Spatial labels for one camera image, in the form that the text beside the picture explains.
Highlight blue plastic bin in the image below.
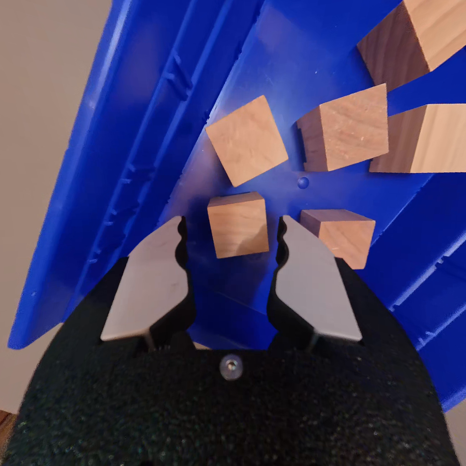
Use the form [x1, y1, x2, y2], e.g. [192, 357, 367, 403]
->
[7, 0, 466, 416]

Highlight group of wooden cubes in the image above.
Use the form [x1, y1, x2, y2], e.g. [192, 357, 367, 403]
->
[205, 0, 466, 270]

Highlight blue-taped wooden cube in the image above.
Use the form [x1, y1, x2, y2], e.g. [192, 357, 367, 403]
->
[207, 192, 270, 259]

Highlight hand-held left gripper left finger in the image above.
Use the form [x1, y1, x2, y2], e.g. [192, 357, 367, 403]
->
[99, 216, 197, 351]

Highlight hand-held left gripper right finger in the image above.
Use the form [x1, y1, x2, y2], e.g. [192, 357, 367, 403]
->
[266, 215, 363, 354]

